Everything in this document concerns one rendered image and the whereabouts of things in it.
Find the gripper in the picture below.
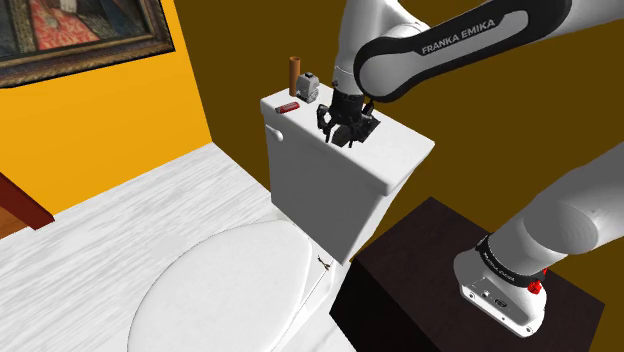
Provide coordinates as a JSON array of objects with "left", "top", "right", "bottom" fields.
[{"left": 316, "top": 91, "right": 382, "bottom": 149}]

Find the grey and white small device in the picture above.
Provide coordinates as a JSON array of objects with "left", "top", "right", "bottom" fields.
[{"left": 295, "top": 71, "right": 321, "bottom": 105}]

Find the brown cardboard tube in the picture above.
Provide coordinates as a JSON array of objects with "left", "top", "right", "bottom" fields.
[{"left": 288, "top": 56, "right": 302, "bottom": 98}]

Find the white toilet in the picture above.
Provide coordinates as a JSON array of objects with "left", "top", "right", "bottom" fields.
[{"left": 127, "top": 86, "right": 436, "bottom": 352}]

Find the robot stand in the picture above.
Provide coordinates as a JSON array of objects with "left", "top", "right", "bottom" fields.
[{"left": 329, "top": 196, "right": 607, "bottom": 352}]

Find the dark red wooden furniture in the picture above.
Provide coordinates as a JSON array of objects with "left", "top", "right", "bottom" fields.
[{"left": 0, "top": 171, "right": 56, "bottom": 241}]

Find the framed wall picture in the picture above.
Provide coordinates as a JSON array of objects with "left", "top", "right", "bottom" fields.
[{"left": 0, "top": 0, "right": 176, "bottom": 90}]

